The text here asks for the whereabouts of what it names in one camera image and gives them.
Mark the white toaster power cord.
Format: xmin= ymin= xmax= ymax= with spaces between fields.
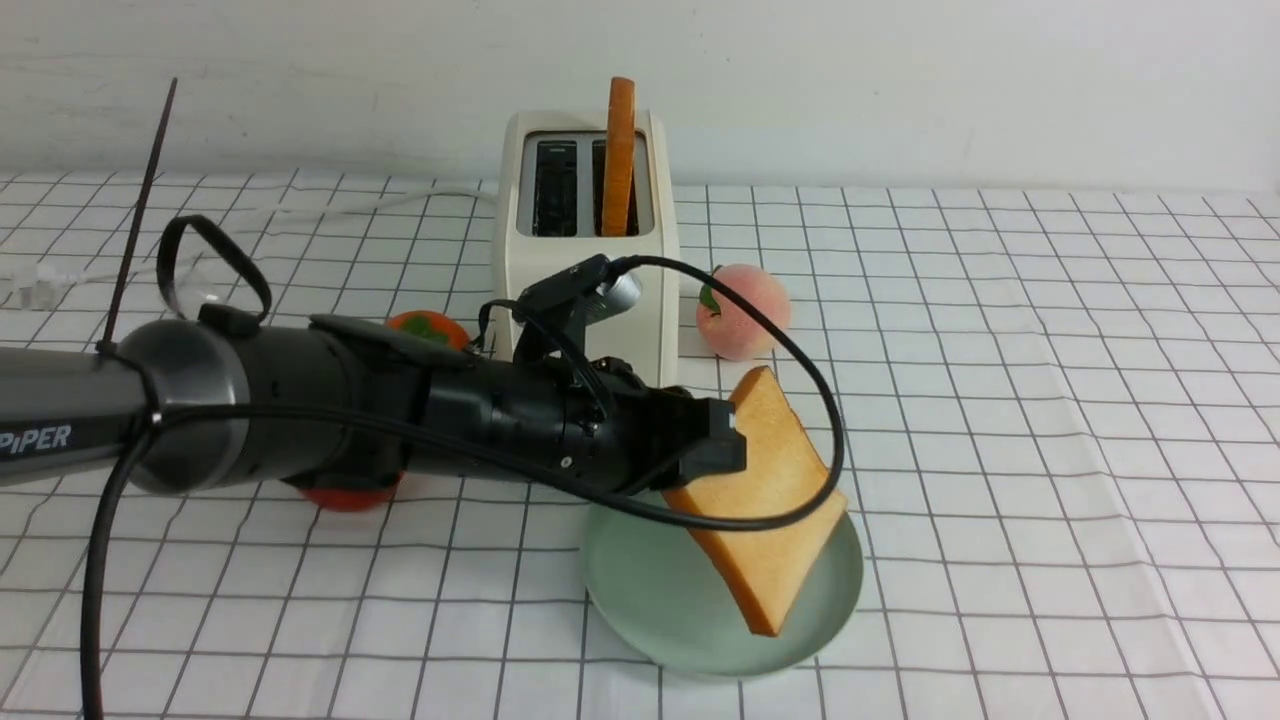
xmin=0 ymin=186 xmax=499 ymax=307

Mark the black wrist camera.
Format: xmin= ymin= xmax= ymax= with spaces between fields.
xmin=479 ymin=254 xmax=643 ymax=363

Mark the orange persimmon with green leaf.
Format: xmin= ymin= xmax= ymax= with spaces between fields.
xmin=387 ymin=310 xmax=471 ymax=350

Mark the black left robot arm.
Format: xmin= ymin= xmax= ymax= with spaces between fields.
xmin=1 ymin=309 xmax=748 ymax=496

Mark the white checkered tablecloth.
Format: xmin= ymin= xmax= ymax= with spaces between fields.
xmin=0 ymin=170 xmax=1280 ymax=720

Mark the black camera cable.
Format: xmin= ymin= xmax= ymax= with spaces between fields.
xmin=79 ymin=256 xmax=847 ymax=720

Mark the pink peach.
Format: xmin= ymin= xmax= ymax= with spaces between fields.
xmin=695 ymin=264 xmax=792 ymax=363

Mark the pale green round plate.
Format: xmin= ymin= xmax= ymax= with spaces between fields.
xmin=580 ymin=505 xmax=865 ymax=680

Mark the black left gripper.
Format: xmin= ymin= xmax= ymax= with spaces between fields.
xmin=430 ymin=357 xmax=748 ymax=495

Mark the red apple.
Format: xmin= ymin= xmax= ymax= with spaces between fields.
xmin=298 ymin=474 xmax=403 ymax=512

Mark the golden toast slice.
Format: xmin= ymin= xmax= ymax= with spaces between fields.
xmin=602 ymin=76 xmax=636 ymax=237
xmin=663 ymin=366 xmax=849 ymax=637

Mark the cream white toaster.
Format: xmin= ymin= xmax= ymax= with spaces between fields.
xmin=490 ymin=111 xmax=680 ymax=386

